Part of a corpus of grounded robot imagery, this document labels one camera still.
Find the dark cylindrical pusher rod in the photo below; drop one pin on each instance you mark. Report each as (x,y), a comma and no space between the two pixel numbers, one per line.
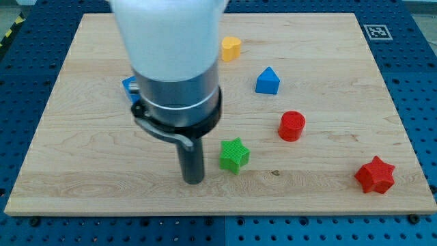
(191,162)

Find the black clamp with lever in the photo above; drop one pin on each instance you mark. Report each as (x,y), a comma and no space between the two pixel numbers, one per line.
(183,136)

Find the green star block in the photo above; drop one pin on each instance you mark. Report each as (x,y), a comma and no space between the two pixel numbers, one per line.
(233,156)

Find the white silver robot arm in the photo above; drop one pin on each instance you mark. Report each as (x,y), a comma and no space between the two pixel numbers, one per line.
(173,48)

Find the blue block behind arm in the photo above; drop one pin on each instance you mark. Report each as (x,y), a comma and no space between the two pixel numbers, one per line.
(131,89)

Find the red star block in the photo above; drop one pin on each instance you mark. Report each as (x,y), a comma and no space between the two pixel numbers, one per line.
(376,176)

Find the blue triangle block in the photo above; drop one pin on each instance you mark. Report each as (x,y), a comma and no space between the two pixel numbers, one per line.
(267,82)

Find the yellow heart block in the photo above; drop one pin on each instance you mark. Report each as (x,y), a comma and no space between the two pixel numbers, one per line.
(230,48)

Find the red cylinder block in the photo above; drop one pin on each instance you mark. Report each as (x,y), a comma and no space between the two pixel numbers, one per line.
(291,126)

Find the wooden board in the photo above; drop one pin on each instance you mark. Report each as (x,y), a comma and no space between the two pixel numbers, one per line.
(89,158)

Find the white fiducial marker tag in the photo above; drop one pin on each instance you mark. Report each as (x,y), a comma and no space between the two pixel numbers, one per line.
(378,32)

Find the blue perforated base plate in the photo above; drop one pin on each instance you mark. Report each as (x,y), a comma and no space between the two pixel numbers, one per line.
(33,61)

